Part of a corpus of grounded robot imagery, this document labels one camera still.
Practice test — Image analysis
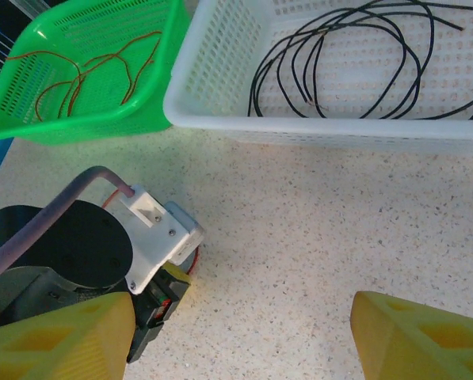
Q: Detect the green plastic basket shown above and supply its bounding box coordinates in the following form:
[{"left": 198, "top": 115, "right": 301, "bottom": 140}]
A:
[{"left": 0, "top": 0, "right": 189, "bottom": 144}]

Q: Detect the white plastic basket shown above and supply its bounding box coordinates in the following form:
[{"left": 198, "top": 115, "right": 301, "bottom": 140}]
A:
[{"left": 162, "top": 0, "right": 473, "bottom": 146}]

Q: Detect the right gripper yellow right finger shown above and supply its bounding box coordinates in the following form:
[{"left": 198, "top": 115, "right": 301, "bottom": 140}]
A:
[{"left": 349, "top": 290, "right": 473, "bottom": 380}]

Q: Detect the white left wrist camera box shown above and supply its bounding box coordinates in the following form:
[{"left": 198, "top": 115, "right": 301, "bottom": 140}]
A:
[{"left": 120, "top": 184, "right": 204, "bottom": 296}]

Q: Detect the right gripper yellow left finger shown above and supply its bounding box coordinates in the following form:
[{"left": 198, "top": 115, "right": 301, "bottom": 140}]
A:
[{"left": 0, "top": 291, "right": 136, "bottom": 380}]

